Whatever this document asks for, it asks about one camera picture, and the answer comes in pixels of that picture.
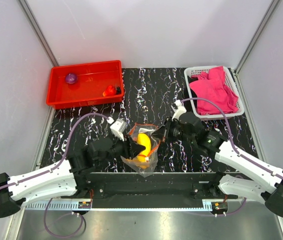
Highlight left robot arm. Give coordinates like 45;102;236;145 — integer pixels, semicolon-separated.
0;137;147;218

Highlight yellow fake lemon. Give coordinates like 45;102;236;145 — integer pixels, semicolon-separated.
136;133;152;169

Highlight red plastic bin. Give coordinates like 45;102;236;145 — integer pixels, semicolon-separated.
46;60;125;110

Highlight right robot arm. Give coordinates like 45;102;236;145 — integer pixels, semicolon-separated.
152;112;283;218

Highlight clear zip top bag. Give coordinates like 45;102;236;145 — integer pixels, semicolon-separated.
120;123;161;178

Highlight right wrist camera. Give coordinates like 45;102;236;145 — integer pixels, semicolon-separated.
171;100;187;120

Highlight purple cable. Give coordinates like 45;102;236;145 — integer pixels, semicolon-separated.
0;112;112;237
180;97;283;216

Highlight pink cloth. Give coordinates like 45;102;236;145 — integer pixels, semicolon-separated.
189;66;239;114

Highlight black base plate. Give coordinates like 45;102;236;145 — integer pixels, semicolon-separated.
71;172;226;210

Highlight red fake fruit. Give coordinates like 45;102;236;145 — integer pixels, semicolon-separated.
102;85;117;97

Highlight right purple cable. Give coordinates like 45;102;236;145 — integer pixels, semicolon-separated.
180;97;283;216

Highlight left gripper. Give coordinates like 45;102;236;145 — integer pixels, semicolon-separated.
96;131;145;167

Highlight white plastic basket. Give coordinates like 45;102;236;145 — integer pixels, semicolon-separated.
184;65;245;119

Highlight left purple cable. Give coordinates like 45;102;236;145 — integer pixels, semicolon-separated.
0;112;112;237

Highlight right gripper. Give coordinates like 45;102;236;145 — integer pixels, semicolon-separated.
151;116;196;145

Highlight pink fake fruit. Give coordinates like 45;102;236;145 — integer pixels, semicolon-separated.
65;73;78;85

